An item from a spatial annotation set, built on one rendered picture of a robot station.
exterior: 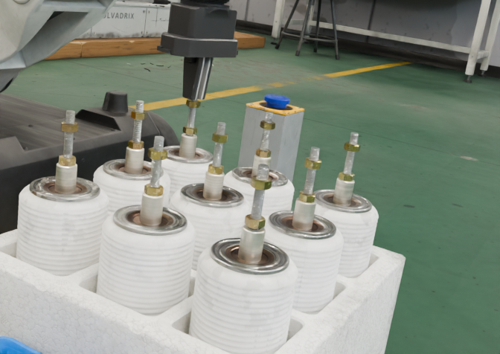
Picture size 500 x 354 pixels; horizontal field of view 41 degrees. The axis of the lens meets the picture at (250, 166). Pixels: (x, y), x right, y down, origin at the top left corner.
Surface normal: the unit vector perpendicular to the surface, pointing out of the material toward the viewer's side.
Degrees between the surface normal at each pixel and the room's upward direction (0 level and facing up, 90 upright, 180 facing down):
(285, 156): 90
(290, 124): 90
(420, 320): 0
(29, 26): 131
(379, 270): 0
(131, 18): 90
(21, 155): 46
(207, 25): 90
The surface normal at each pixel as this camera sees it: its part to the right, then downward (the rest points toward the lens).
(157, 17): 0.87, 0.25
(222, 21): 0.75, 0.29
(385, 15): -0.47, 0.18
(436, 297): 0.14, -0.95
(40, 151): 0.73, -0.48
